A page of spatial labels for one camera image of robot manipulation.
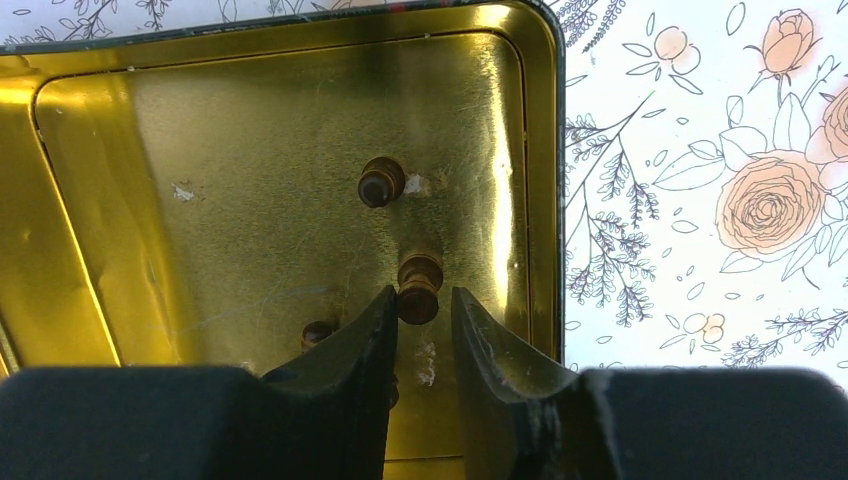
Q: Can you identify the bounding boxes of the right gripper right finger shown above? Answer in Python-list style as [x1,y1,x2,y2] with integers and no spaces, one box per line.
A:
[451,287,847,479]

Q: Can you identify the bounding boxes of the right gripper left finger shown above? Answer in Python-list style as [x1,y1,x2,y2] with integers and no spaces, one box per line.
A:
[1,287,398,479]

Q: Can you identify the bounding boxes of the gold metal tin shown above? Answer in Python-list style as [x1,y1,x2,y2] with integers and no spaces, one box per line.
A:
[1,1,564,479]

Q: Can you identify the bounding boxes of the dark chess piece in tin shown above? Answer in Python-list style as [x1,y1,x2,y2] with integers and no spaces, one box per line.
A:
[300,320,338,352]
[357,156,406,208]
[397,253,444,325]

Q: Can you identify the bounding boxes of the floral table cloth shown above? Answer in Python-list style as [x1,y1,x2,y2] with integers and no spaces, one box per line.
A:
[1,1,847,375]

